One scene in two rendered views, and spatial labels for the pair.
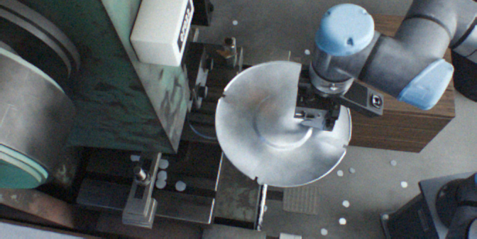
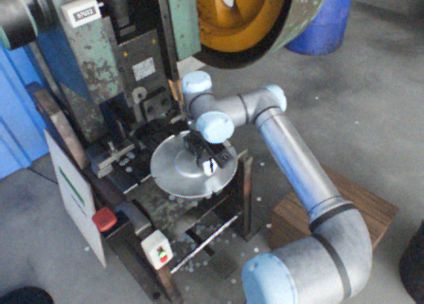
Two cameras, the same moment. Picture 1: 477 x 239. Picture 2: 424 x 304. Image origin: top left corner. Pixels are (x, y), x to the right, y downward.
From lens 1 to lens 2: 63 cm
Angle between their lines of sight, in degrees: 29
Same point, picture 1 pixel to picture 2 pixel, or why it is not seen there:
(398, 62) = (203, 104)
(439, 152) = not seen: outside the picture
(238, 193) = (155, 196)
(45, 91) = (15, 1)
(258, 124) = (179, 155)
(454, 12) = (256, 100)
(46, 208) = (74, 146)
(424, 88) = (203, 121)
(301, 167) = (180, 187)
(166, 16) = (77, 4)
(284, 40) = not seen: hidden behind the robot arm
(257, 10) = not seen: hidden behind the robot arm
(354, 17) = (200, 77)
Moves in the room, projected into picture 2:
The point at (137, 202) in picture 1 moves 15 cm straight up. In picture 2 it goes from (101, 159) to (87, 129)
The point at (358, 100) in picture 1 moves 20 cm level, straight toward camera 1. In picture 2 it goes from (212, 148) to (142, 173)
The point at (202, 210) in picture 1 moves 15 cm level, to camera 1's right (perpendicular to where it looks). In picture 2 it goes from (127, 185) to (159, 204)
